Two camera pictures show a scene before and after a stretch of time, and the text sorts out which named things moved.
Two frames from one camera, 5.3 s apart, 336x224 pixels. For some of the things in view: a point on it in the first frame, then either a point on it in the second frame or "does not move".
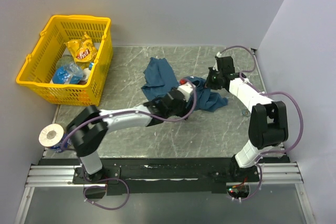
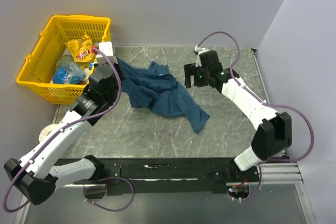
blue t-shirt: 158,77 → 153,87
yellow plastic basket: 36,73 does not move
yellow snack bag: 83,50 does not move
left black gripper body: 181,110 → 114,89
